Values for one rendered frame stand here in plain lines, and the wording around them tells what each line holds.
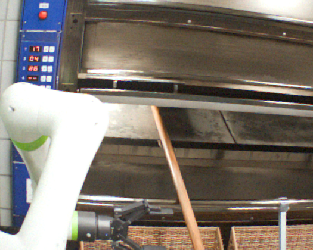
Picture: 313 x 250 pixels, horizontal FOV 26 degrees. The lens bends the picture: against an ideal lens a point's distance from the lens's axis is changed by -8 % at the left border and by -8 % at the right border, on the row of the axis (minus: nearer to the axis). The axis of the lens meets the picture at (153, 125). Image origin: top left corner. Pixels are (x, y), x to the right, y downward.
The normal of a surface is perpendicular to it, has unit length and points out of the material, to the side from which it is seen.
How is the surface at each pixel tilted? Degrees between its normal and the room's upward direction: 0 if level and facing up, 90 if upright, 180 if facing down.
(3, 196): 90
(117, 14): 90
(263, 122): 0
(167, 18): 90
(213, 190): 70
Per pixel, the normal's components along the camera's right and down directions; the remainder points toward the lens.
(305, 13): 0.15, 0.08
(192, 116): 0.12, -0.91
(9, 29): 0.12, 0.42
